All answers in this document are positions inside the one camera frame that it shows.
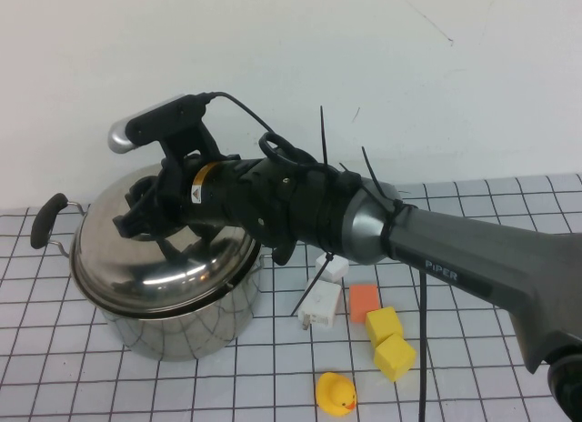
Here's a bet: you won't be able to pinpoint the white black grid tablecloth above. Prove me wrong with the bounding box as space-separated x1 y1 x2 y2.
0 173 582 422

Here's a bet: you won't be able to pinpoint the yellow cube block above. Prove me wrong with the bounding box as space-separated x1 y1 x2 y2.
365 306 404 349
372 333 417 383

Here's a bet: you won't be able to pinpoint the stainless steel lid black knob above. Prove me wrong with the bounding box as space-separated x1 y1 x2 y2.
70 164 266 315

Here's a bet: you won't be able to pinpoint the black camera cable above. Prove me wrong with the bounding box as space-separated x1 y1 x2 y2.
202 90 319 174

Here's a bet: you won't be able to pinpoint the yellow rubber duck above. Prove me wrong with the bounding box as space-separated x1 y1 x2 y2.
315 371 358 416

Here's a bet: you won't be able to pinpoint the orange rectangular block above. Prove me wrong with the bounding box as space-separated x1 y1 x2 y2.
348 283 381 324

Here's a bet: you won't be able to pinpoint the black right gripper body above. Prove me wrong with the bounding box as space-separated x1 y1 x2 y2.
154 154 250 236

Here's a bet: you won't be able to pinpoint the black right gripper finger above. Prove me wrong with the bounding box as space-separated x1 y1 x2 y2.
125 175 163 206
112 198 166 240

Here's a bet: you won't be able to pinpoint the white power adapter plug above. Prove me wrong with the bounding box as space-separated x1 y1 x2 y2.
296 278 343 332

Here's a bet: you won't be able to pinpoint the stainless steel pot black handles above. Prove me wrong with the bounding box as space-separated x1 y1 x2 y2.
30 192 296 363

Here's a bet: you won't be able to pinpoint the white cube block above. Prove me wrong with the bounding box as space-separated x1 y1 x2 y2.
315 252 350 281

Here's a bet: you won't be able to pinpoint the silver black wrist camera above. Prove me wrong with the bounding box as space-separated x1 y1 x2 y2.
106 93 224 166

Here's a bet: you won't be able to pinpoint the black zip tie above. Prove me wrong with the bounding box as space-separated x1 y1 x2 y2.
319 105 332 169
289 252 336 317
360 145 406 214

